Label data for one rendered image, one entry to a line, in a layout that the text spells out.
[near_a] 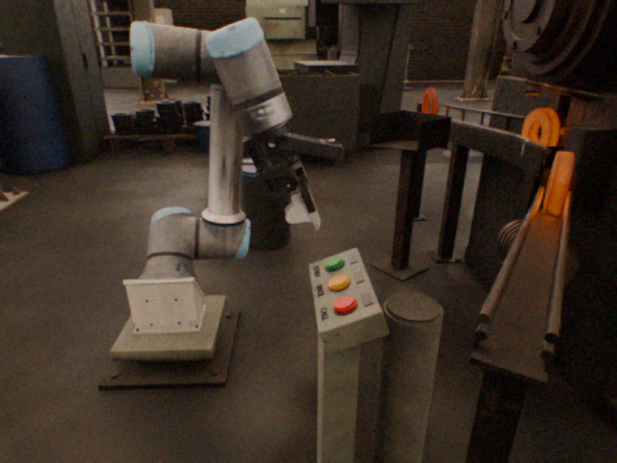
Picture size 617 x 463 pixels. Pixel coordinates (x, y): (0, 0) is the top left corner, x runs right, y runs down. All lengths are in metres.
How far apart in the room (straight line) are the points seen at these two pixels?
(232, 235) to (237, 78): 0.87
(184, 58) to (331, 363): 0.61
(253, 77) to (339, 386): 0.59
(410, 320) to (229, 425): 0.70
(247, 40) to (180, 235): 0.93
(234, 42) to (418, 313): 0.59
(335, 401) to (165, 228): 0.88
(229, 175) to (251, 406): 0.73
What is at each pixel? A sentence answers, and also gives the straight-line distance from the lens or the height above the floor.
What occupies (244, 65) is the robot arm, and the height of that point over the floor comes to 0.98.
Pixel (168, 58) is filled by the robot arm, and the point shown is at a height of 0.99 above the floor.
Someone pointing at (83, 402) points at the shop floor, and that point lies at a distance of 1.59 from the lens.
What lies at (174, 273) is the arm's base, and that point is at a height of 0.33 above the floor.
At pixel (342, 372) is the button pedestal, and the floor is 0.43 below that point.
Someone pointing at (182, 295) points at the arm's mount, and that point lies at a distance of 1.48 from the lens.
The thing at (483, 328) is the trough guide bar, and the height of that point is 0.74.
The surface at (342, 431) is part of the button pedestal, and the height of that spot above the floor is 0.28.
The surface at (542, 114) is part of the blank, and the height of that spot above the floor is 0.80.
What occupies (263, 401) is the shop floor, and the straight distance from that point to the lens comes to 1.44.
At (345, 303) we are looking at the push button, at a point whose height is 0.61.
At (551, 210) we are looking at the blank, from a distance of 1.13.
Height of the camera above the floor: 1.02
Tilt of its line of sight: 25 degrees down
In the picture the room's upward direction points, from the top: straight up
